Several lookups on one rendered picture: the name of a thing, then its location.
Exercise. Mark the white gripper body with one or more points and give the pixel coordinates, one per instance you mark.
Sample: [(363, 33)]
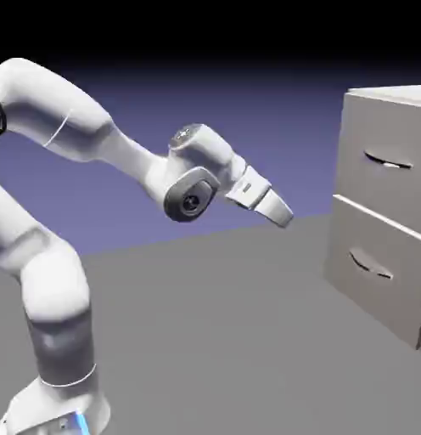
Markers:
[(274, 206)]

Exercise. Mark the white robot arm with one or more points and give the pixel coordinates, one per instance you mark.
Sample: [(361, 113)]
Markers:
[(71, 122)]

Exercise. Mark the grey cabinet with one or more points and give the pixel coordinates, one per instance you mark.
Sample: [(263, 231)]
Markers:
[(373, 217)]

